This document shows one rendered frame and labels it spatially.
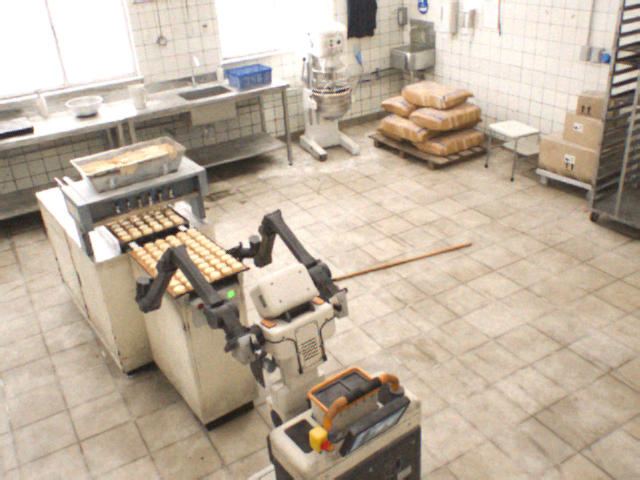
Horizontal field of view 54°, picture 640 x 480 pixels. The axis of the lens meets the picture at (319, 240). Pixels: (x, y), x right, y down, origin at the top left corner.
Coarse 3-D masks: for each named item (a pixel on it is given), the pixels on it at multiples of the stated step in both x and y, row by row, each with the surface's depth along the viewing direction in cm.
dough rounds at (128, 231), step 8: (160, 208) 375; (168, 208) 379; (136, 216) 368; (144, 216) 367; (152, 216) 369; (160, 216) 365; (168, 216) 366; (176, 216) 363; (112, 224) 359; (128, 224) 358; (136, 224) 357; (144, 224) 359; (152, 224) 356; (160, 224) 359; (168, 224) 355; (176, 224) 358; (112, 232) 355; (120, 232) 350; (128, 232) 353; (136, 232) 348; (144, 232) 349; (120, 240) 345; (128, 240) 343
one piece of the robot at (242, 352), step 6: (246, 336) 226; (240, 342) 226; (246, 342) 227; (234, 348) 231; (240, 348) 226; (246, 348) 228; (234, 354) 233; (240, 354) 228; (246, 354) 228; (252, 354) 230; (240, 360) 230; (246, 360) 229; (252, 360) 230
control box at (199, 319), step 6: (228, 288) 306; (234, 288) 306; (222, 294) 303; (234, 294) 307; (192, 300) 298; (198, 300) 298; (234, 300) 309; (192, 306) 296; (198, 306) 297; (204, 306) 299; (192, 312) 298; (198, 312) 299; (198, 318) 300; (204, 318) 302; (198, 324) 301; (204, 324) 303
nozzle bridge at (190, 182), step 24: (192, 168) 358; (72, 192) 337; (96, 192) 335; (120, 192) 333; (144, 192) 348; (168, 192) 357; (192, 192) 361; (72, 216) 343; (96, 216) 337; (120, 216) 340
